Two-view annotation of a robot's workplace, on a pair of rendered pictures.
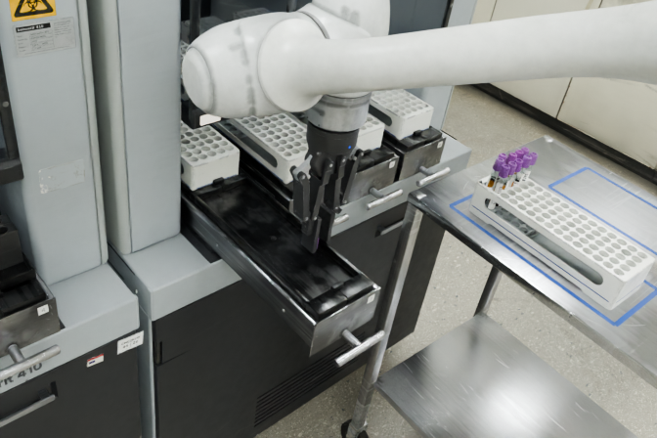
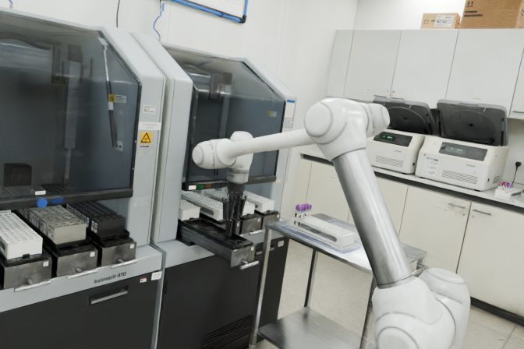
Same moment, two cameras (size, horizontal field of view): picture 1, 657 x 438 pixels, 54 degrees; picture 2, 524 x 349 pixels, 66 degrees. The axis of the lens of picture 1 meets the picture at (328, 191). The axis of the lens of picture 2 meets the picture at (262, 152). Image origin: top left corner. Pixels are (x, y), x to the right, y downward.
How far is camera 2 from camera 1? 87 cm
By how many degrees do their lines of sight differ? 28
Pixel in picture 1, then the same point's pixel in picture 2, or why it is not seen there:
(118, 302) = (155, 254)
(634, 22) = not seen: hidden behind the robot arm
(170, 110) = (178, 183)
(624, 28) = not seen: hidden behind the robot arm
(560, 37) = (295, 134)
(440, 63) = (267, 142)
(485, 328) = (308, 311)
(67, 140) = (146, 187)
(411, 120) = (265, 204)
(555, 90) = not seen: hidden behind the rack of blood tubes
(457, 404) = (295, 337)
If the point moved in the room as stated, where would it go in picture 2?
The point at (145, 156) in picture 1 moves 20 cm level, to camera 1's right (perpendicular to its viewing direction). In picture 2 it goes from (168, 200) to (215, 206)
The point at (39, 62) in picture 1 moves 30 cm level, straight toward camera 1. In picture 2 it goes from (143, 157) to (164, 176)
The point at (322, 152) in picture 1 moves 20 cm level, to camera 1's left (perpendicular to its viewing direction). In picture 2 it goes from (233, 191) to (185, 185)
